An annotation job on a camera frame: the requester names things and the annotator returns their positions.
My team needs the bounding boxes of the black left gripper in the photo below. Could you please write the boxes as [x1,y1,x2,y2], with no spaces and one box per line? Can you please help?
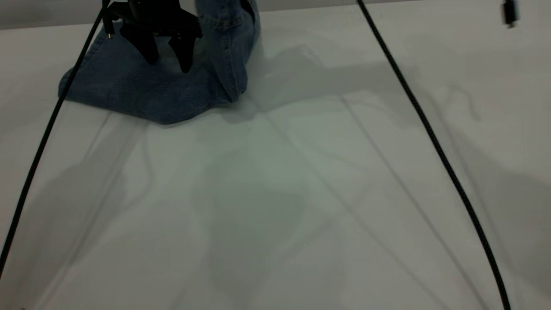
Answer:
[103,0,203,74]

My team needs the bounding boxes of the blue denim jeans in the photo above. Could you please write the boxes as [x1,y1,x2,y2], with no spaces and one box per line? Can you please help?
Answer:
[58,0,262,125]

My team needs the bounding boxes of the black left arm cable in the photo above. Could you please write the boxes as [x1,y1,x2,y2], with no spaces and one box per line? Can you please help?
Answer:
[0,4,106,276]

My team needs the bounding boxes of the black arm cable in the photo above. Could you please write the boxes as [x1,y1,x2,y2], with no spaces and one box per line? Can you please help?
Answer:
[356,0,512,310]
[0,4,106,276]

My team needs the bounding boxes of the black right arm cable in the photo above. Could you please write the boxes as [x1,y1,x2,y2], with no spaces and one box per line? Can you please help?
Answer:
[356,0,512,310]

